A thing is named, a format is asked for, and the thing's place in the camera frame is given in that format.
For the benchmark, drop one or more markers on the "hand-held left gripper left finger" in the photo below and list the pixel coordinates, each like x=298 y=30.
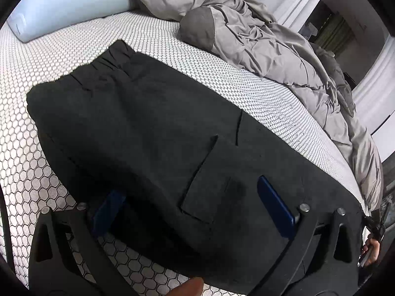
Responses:
x=108 y=212

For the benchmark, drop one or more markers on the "white curtain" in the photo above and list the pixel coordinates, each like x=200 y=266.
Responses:
x=373 y=80

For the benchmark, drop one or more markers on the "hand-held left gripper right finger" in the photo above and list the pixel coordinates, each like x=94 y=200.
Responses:
x=276 y=206

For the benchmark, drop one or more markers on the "light blue pillow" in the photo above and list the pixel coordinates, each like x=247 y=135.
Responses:
x=68 y=3

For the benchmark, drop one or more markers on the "grey duvet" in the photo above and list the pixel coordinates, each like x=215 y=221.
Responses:
x=262 y=46

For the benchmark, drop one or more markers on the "person's left hand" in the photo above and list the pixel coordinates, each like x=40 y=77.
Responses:
x=190 y=287

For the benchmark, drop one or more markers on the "bed with honeycomb sheet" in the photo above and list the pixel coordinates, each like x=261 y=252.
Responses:
x=46 y=52

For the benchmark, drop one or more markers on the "green curtain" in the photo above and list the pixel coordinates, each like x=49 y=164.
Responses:
x=331 y=32

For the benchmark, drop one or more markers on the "black pants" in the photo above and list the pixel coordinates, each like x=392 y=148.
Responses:
x=154 y=129

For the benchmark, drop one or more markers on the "person's right hand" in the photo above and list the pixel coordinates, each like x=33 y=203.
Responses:
x=372 y=251

